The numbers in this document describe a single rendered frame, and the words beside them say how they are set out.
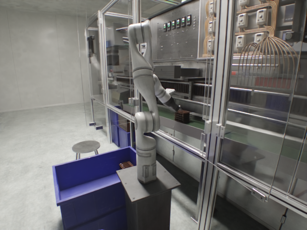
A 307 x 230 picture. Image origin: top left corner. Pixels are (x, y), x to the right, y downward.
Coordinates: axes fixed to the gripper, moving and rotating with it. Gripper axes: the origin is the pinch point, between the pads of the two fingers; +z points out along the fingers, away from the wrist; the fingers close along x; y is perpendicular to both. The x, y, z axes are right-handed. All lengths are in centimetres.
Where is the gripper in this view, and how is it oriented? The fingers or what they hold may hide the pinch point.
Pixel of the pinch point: (181, 111)
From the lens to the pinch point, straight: 123.8
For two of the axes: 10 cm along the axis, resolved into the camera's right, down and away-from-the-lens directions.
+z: 6.1, 5.9, 5.3
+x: 5.3, 1.9, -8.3
